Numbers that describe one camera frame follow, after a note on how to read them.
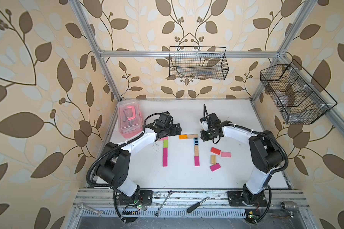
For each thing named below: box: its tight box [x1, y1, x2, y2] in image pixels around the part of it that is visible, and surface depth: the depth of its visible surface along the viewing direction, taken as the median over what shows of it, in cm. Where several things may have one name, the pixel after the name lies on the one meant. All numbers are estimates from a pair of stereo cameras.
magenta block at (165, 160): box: [162, 153, 168, 167], surface depth 89 cm
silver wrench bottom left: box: [77, 202, 104, 217], surface depth 74 cm
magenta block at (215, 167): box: [209, 162, 222, 172], surface depth 86 cm
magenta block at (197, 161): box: [194, 155, 201, 167], surface depth 88 cm
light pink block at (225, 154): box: [220, 151, 232, 158], surface depth 91 cm
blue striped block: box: [193, 137, 200, 146], surface depth 98 cm
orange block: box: [178, 134, 188, 140], surface depth 99 cm
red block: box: [210, 146, 222, 156], surface depth 93 cm
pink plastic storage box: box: [117, 99, 143, 139], surface depth 99 cm
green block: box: [162, 139, 169, 148], surface depth 98 cm
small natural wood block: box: [210, 154, 217, 165], surface depth 88 cm
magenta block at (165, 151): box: [162, 147, 168, 157], surface depth 93 cm
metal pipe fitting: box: [280, 200, 300, 212], surface depth 71 cm
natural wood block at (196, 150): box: [193, 145, 200, 157], surface depth 93 cm
